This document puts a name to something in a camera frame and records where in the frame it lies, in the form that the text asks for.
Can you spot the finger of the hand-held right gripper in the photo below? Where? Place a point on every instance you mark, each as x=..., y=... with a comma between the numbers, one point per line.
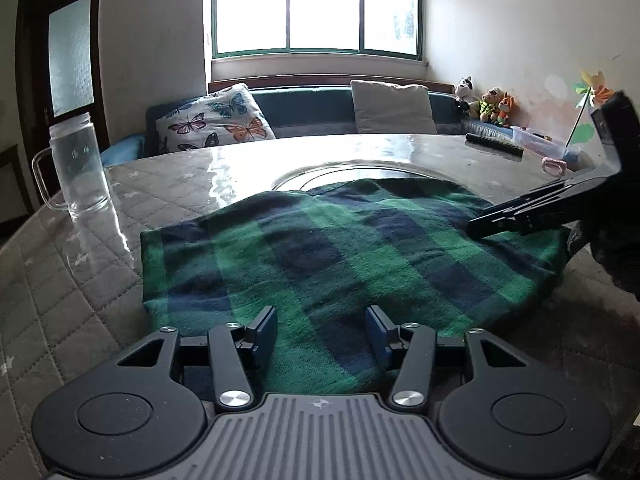
x=495, y=222

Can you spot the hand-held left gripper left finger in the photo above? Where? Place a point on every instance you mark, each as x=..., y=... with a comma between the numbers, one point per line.
x=267, y=334

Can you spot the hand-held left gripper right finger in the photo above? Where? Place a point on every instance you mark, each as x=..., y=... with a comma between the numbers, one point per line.
x=377, y=334

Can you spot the green plaid shirt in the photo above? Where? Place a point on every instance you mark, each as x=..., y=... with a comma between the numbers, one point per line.
x=325, y=260

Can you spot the person's right hand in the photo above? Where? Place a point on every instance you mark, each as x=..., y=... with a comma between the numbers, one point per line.
x=612, y=255

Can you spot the colourful pinwheel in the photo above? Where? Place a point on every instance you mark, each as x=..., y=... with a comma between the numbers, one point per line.
x=592, y=87

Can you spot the black remote control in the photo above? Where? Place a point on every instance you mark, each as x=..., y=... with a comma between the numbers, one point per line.
x=492, y=143

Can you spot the clear plastic box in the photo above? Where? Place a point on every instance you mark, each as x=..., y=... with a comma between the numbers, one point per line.
x=540, y=142

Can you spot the green vest stuffed toy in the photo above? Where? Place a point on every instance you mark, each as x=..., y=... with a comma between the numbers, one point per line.
x=485, y=107

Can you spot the orange stuffed toy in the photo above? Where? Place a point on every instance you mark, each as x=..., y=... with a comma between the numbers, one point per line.
x=505, y=107

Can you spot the cow stuffed toy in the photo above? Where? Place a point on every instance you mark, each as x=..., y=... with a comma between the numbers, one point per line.
x=466, y=92

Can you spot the round glass turntable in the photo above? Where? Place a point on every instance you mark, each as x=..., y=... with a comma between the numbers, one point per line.
x=350, y=172

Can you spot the beige pillow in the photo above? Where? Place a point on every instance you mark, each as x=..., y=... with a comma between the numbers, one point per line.
x=392, y=107

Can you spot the dark blue sofa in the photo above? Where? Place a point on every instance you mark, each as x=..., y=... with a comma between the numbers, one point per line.
x=310, y=105

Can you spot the butterfly print pillow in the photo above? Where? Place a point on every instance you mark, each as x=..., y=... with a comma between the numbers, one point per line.
x=215, y=120

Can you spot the light blue cushion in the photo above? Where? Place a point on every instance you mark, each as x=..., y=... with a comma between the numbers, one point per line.
x=125, y=150

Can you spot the green framed window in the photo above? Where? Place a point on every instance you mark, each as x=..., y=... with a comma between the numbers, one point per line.
x=320, y=5

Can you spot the dark wooden door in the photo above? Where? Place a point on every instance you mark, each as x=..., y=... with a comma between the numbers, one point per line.
x=30, y=60

